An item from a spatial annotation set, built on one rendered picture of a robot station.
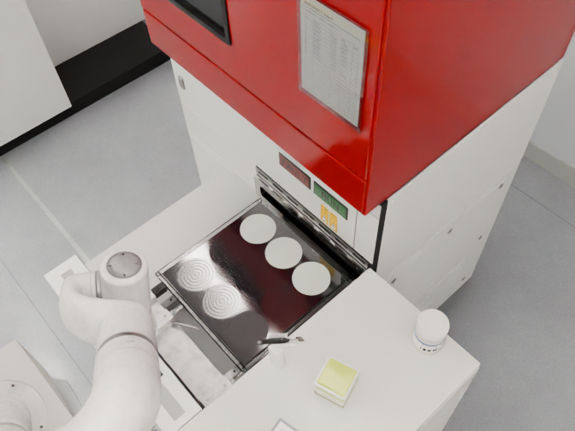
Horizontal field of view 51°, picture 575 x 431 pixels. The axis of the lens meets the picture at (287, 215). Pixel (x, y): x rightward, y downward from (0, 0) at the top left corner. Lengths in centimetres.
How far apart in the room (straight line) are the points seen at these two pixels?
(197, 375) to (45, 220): 170
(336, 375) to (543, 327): 148
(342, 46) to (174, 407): 85
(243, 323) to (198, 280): 17
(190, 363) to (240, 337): 14
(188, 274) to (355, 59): 83
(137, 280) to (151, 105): 237
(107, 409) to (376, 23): 65
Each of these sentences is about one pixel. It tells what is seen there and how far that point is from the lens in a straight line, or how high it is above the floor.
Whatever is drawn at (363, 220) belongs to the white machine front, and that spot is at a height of 112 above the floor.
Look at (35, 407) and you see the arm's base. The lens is 158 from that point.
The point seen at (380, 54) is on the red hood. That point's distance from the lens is 99.
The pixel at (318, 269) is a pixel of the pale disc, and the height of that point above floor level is 90.
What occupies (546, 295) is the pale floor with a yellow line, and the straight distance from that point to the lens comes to 276.
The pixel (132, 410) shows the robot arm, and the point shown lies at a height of 155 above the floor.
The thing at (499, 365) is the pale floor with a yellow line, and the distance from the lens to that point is 256.
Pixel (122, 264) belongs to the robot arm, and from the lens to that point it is 111.
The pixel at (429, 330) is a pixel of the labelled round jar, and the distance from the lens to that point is 137.
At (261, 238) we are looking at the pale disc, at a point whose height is 90.
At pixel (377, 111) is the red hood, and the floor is 154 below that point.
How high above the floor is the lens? 228
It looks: 54 degrees down
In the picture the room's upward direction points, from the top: 3 degrees counter-clockwise
